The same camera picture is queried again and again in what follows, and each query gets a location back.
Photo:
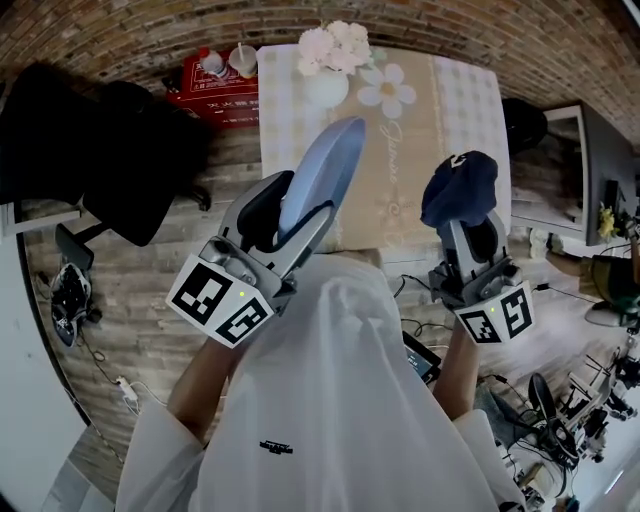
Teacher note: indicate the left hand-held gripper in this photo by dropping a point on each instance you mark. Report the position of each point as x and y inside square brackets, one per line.
[220, 300]

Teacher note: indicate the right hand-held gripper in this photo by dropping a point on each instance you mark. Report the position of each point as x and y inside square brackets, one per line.
[495, 310]

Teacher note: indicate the dark blue cloth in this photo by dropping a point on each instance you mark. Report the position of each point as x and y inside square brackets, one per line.
[460, 195]

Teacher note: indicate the big light blue plate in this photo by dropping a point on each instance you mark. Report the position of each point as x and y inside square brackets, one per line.
[325, 165]

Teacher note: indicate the person's right forearm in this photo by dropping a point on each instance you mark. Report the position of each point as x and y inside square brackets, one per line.
[455, 380]

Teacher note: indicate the person's left forearm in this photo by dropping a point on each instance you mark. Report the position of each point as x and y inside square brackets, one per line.
[200, 390]

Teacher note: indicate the black tablet device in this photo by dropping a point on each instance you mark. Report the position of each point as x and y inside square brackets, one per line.
[422, 357]

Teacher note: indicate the black bag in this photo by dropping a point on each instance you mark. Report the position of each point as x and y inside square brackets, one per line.
[522, 130]

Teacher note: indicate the yellow flower bunch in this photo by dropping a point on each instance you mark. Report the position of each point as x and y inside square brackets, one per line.
[607, 222]

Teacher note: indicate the red equipment box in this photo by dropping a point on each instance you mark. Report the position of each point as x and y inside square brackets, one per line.
[215, 100]

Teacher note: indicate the beige checked tablecloth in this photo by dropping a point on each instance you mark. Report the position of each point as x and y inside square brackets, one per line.
[465, 100]

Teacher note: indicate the dark grey desk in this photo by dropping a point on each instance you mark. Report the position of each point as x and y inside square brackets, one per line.
[600, 150]

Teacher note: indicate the drink cup with straw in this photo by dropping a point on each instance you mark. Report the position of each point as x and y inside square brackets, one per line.
[242, 62]

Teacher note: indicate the person's white shirt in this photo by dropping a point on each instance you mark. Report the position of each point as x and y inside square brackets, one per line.
[325, 400]

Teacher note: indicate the clear plastic water bottle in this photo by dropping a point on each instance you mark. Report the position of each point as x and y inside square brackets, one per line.
[212, 62]

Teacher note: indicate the white flower bouquet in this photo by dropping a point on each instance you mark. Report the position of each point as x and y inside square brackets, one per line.
[335, 45]

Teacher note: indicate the black lab equipment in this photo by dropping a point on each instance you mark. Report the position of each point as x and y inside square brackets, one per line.
[600, 400]

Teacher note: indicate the black office chair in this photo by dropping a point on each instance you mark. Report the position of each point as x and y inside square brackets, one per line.
[100, 140]

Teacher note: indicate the black and white gear pile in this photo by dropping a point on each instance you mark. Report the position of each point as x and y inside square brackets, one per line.
[72, 300]

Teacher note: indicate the white low table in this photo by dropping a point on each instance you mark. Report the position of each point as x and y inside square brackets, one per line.
[30, 220]

